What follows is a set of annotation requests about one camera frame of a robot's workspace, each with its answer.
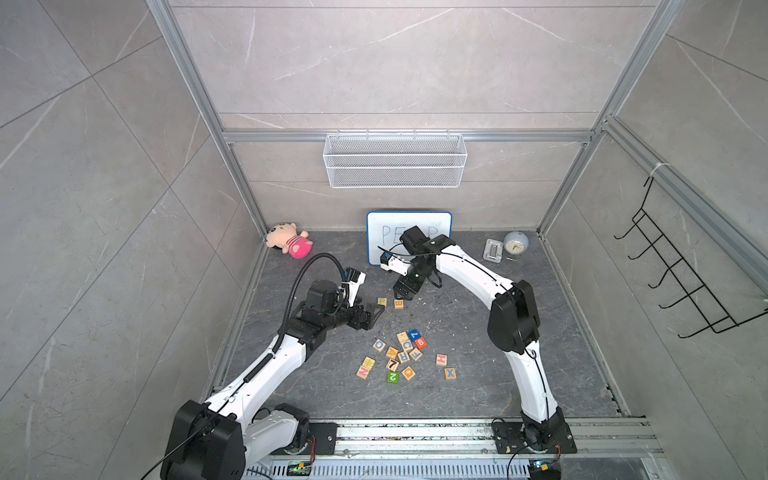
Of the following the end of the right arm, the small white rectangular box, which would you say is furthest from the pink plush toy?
the small white rectangular box

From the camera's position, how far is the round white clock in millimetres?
1093

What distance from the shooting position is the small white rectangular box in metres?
1.13
